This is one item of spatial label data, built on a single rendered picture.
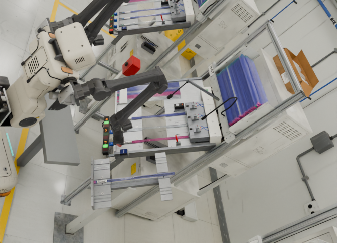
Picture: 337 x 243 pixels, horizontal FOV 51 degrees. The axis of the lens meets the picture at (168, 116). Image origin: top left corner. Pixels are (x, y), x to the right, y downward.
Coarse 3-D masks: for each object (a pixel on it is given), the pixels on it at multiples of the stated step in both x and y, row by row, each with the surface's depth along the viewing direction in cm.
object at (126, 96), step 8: (128, 88) 286; (136, 88) 285; (144, 88) 285; (168, 88) 283; (176, 88) 283; (120, 96) 280; (128, 96) 280; (152, 96) 278; (160, 96) 278; (176, 96) 277
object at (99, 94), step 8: (144, 72) 195; (152, 72) 195; (160, 72) 196; (104, 80) 189; (112, 80) 188; (120, 80) 189; (128, 80) 190; (136, 80) 191; (144, 80) 194; (152, 80) 197; (160, 80) 198; (96, 88) 182; (104, 88) 184; (112, 88) 187; (120, 88) 190; (96, 96) 183; (104, 96) 186
